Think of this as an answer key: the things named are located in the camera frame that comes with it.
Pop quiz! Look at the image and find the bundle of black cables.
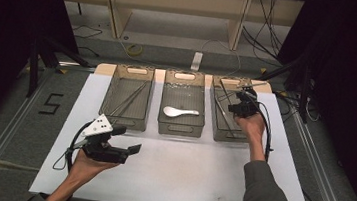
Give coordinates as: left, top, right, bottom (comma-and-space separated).
238, 0, 292, 68

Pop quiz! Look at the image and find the white table mat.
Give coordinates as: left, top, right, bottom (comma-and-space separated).
28, 67, 326, 201

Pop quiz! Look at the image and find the silver metal table knife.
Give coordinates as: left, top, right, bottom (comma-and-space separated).
209, 95, 242, 135

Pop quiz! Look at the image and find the white power strip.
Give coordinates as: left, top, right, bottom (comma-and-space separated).
190, 51, 205, 73

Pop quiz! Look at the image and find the beige wooden shelf unit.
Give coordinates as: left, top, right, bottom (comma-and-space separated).
50, 0, 306, 59

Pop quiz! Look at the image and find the white floor cable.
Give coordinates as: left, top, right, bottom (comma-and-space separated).
198, 37, 245, 79

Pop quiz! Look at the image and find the grey translucent plastic basket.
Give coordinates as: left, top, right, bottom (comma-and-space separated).
206, 73, 270, 147
156, 68, 211, 139
96, 62, 157, 133

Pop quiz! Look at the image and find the white ceramic spoon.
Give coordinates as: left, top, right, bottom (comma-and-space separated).
162, 105, 201, 121

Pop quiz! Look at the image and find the person's left hand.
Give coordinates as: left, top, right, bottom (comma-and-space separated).
66, 148, 122, 193

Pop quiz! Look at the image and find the right hand-held gripper cable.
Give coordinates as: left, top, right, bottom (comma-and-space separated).
210, 86, 280, 164

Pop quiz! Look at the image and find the aluminium floor rail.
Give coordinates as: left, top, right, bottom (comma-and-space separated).
280, 109, 357, 201
0, 61, 61, 201

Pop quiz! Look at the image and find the black metal stand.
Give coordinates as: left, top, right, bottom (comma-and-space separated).
23, 31, 97, 105
250, 50, 317, 125

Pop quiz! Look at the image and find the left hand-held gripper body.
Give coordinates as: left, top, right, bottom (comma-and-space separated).
78, 112, 133, 166

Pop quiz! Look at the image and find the silver metal chopstick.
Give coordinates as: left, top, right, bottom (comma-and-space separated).
109, 79, 148, 120
113, 78, 152, 121

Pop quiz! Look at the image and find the left hand-held gripper cable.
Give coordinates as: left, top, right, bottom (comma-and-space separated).
52, 125, 88, 174

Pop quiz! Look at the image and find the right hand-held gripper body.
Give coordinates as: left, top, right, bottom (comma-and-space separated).
233, 79, 269, 121

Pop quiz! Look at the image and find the thin black floor cable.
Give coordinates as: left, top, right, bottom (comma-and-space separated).
70, 22, 105, 42

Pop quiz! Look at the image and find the hand-held gripper cable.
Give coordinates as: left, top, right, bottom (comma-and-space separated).
52, 125, 88, 174
210, 86, 280, 164

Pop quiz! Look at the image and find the person's right hand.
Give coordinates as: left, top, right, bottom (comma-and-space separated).
230, 109, 271, 164

